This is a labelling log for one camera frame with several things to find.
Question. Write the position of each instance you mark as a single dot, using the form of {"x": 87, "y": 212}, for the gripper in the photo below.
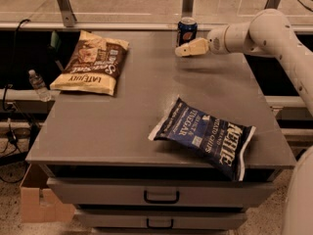
{"x": 215, "y": 41}

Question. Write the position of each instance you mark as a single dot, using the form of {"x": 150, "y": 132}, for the blue pepsi can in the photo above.
{"x": 186, "y": 30}

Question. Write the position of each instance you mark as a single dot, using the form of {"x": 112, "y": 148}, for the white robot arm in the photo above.
{"x": 269, "y": 34}

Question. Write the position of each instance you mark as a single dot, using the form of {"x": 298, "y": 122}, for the blue kettle chips bag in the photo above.
{"x": 220, "y": 142}

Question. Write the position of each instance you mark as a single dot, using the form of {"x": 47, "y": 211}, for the yellow brown chips bag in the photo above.
{"x": 94, "y": 66}

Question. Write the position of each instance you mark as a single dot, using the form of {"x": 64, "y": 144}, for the grey drawer cabinet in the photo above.
{"x": 107, "y": 137}

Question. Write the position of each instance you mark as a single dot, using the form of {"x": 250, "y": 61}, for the clear plastic water bottle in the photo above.
{"x": 38, "y": 84}

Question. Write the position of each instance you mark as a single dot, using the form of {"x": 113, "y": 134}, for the upper grey drawer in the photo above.
{"x": 160, "y": 193}

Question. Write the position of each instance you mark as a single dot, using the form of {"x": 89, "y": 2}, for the grey drawer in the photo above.
{"x": 161, "y": 219}
{"x": 160, "y": 193}

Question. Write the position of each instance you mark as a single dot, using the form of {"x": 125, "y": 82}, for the lower grey drawer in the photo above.
{"x": 161, "y": 219}

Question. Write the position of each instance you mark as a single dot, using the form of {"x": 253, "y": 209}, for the cardboard box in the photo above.
{"x": 38, "y": 202}

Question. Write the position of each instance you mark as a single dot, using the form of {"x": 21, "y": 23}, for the middle metal bracket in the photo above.
{"x": 187, "y": 0}

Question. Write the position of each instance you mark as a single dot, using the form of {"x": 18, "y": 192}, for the left metal bracket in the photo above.
{"x": 67, "y": 13}

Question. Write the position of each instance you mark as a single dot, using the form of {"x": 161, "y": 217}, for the green handled tool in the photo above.
{"x": 53, "y": 47}

